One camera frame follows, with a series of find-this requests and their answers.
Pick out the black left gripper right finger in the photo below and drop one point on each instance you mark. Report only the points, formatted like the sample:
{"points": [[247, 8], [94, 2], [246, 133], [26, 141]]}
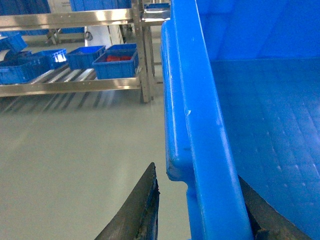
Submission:
{"points": [[266, 223]]}

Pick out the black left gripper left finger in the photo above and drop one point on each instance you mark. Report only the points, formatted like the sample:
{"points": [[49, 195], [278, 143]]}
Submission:
{"points": [[137, 219]]}

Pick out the large blue plastic crate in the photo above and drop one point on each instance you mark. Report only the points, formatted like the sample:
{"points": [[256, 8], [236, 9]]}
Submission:
{"points": [[242, 103]]}

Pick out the stainless steel roller shelf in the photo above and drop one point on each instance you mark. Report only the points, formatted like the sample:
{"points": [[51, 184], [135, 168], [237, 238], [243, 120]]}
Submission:
{"points": [[64, 80]]}

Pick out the blue crate with red parts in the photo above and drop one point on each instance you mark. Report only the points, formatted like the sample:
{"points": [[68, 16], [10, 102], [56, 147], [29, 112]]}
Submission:
{"points": [[116, 69]]}

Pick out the red plastic parts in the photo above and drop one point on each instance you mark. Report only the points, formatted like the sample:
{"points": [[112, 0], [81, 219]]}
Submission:
{"points": [[114, 58]]}

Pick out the blue crate behind red-parts crate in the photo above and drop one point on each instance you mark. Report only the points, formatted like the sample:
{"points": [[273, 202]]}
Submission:
{"points": [[82, 58]]}

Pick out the blue crate with white object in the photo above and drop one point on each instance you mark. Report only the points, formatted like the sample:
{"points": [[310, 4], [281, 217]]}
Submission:
{"points": [[56, 58]]}

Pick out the blue crate far left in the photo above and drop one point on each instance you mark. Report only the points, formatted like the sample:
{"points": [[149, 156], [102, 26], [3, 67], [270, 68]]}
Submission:
{"points": [[22, 67]]}

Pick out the tilted blue crate upper left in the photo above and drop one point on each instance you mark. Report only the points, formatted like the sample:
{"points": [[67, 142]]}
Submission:
{"points": [[14, 43]]}

